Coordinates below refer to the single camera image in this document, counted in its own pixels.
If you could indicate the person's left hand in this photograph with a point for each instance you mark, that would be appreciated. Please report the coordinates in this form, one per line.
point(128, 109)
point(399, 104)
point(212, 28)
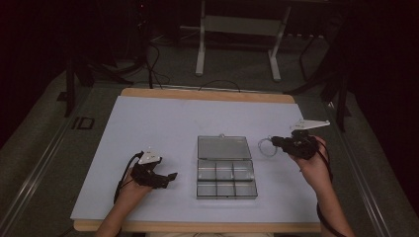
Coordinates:
point(133, 192)

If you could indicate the person's right hand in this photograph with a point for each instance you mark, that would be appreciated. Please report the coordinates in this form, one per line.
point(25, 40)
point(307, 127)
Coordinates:
point(314, 171)

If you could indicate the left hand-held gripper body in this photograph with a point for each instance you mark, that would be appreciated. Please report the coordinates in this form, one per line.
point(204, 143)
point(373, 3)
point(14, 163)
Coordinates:
point(145, 174)

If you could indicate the white metal stand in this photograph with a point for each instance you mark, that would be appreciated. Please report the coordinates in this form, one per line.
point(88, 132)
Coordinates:
point(243, 25)

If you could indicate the black equipment stand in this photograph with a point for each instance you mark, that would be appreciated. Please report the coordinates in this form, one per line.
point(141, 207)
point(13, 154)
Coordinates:
point(142, 33)

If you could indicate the black metal stand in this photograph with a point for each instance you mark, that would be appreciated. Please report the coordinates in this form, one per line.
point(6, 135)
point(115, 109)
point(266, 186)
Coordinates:
point(69, 89)

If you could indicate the metal floor rail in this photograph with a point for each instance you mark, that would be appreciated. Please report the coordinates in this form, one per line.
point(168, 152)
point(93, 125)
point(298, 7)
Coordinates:
point(33, 177)
point(369, 197)

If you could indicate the black tripod stand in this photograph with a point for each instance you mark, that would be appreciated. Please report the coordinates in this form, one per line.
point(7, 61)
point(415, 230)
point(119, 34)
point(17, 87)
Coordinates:
point(342, 98)

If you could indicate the clear plastic compartment box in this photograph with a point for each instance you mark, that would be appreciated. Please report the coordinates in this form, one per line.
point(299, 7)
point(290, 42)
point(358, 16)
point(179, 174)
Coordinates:
point(227, 179)

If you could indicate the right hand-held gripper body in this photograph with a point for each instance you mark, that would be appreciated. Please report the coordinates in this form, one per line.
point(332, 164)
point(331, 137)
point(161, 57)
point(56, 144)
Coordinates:
point(301, 146)

